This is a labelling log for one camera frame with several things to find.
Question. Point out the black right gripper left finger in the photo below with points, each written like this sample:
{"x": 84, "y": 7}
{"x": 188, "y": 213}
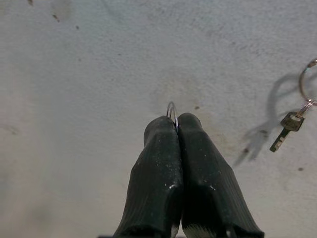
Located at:
{"x": 158, "y": 178}

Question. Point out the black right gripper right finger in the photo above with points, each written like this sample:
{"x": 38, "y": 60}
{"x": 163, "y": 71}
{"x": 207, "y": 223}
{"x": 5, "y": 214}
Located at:
{"x": 208, "y": 183}

